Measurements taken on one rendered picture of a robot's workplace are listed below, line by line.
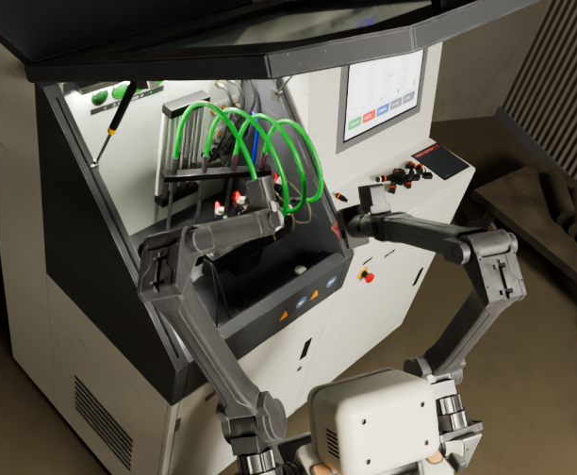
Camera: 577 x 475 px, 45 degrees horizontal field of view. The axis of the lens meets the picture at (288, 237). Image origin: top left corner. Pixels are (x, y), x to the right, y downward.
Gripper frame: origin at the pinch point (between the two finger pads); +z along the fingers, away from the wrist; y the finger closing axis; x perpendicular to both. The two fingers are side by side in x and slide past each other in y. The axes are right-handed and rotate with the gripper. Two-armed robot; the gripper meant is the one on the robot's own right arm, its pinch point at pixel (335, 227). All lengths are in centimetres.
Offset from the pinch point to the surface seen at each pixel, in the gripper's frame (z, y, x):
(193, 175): 38.4, 21.0, 18.6
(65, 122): 15, 39, 57
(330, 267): 23.3, -14.2, -10.8
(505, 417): 63, -108, -106
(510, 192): 105, -23, -180
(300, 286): 20.9, -16.4, 2.1
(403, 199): 32, -2, -50
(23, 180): 49, 30, 63
